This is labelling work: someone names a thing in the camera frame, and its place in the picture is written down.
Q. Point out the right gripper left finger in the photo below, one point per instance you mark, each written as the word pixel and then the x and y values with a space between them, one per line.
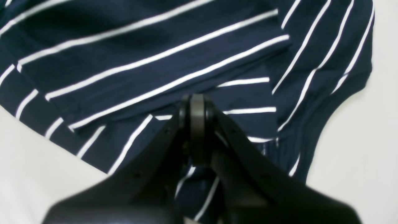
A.
pixel 142 192

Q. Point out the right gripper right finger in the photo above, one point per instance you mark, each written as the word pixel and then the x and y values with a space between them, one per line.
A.
pixel 255 190

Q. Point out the navy white striped T-shirt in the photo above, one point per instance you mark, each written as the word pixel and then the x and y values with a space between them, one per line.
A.
pixel 101 78

